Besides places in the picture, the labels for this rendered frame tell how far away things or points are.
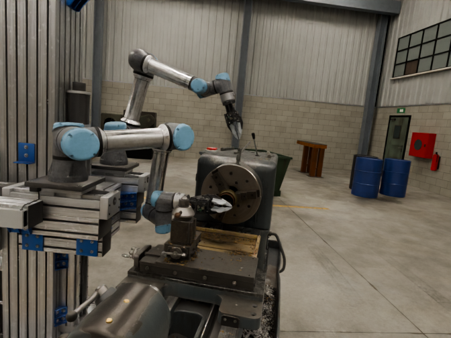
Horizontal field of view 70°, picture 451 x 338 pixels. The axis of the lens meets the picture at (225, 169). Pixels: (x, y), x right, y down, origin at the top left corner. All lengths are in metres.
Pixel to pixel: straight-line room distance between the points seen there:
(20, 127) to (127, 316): 1.26
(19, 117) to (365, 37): 12.68
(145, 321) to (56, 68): 1.26
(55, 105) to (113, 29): 10.78
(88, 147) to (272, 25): 11.44
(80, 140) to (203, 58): 10.74
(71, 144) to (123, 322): 0.81
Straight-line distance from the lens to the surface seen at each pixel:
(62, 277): 1.86
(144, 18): 12.26
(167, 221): 1.51
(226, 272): 1.11
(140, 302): 0.61
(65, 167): 1.41
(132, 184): 1.86
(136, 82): 1.96
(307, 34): 12.77
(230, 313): 1.04
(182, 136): 1.42
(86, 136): 1.26
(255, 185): 1.65
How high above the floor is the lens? 1.46
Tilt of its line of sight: 9 degrees down
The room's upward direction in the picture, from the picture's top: 5 degrees clockwise
